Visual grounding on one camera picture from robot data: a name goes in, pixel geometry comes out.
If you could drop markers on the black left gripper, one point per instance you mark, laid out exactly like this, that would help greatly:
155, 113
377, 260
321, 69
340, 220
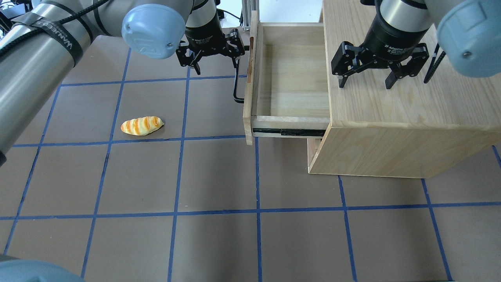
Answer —
205, 32

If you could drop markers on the wooden drawer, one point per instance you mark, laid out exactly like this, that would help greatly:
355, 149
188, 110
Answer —
286, 92

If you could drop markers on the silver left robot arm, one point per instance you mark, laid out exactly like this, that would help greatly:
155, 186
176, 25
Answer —
101, 138

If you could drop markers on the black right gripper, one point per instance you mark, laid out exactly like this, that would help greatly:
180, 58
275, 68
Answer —
386, 36

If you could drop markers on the light wooden drawer cabinet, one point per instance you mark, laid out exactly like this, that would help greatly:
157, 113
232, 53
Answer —
413, 130

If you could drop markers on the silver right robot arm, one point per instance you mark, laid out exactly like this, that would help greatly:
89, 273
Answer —
467, 31

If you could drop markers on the toy bread loaf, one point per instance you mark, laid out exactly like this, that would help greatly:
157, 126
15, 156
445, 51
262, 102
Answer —
141, 126

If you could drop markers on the black metal drawer handle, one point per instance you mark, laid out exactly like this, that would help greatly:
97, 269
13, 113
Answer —
236, 82

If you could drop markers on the aluminium frame post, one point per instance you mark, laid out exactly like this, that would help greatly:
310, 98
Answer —
246, 13

